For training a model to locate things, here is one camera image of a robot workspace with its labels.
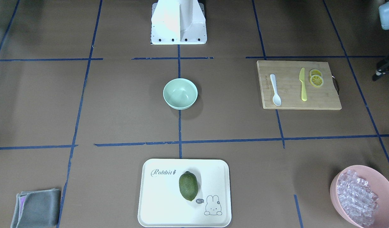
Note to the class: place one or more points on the yellow plastic knife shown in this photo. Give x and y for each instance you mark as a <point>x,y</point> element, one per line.
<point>303,88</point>

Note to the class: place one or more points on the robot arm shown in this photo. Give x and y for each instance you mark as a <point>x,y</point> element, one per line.
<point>384,15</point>

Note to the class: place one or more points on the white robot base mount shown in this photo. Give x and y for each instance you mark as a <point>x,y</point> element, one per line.
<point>178,22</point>

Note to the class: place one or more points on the pink bowl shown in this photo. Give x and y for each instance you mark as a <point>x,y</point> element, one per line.
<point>379,185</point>

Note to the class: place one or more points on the lemon slice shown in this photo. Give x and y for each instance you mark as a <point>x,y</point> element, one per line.
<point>315,72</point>
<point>316,80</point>

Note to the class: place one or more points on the grey folded cloth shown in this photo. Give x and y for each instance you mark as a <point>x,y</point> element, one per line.
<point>37,209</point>

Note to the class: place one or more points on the clear ice cubes pile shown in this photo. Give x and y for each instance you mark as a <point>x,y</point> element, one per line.
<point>357,198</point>

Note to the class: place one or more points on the wooden cutting board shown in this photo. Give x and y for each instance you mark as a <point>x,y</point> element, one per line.
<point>289,86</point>

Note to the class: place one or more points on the light green bowl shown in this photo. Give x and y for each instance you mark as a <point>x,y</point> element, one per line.
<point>180,93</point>

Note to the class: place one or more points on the upper lemon slice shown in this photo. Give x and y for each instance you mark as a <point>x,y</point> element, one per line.
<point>315,72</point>

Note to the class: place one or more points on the green avocado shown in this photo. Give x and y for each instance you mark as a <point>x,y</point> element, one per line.
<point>188,186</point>

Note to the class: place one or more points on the lower lemon slice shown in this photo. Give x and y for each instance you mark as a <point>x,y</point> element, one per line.
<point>316,80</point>

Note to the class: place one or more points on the white plastic spoon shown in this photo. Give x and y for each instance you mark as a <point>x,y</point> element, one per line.
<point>276,97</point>

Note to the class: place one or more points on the white rabbit tray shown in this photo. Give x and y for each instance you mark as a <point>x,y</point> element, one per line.
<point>162,205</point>

